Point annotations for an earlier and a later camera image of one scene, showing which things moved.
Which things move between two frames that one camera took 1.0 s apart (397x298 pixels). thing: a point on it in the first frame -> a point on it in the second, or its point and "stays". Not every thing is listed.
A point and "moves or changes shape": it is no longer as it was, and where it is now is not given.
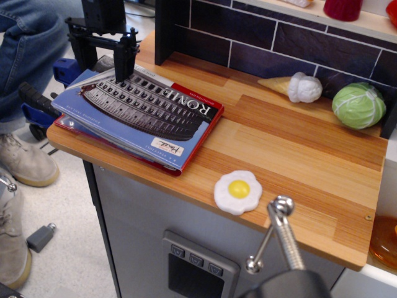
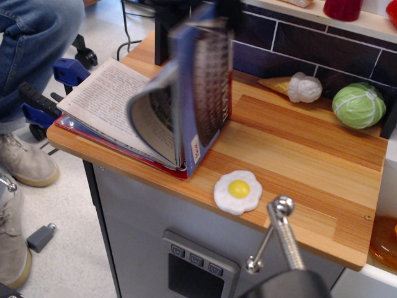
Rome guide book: [149, 117] moves or changes shape
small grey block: [38, 240] stays
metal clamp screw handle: [278, 210] stays
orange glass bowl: [383, 240] stays
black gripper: [105, 23] -> [169, 13]
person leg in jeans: [33, 34] stays
